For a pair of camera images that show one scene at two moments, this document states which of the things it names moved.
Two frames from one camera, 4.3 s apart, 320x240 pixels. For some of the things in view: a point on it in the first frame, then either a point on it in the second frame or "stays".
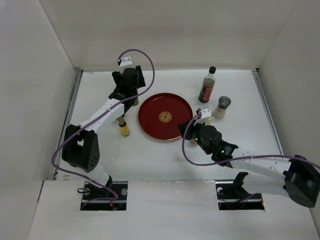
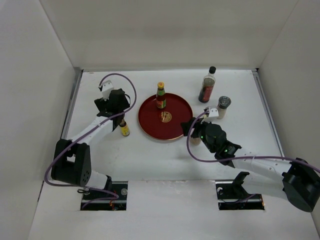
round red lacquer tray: [159, 114] stays
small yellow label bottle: [125, 129] stays
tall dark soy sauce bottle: [207, 86] stays
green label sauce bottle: [136, 101] → [160, 98]
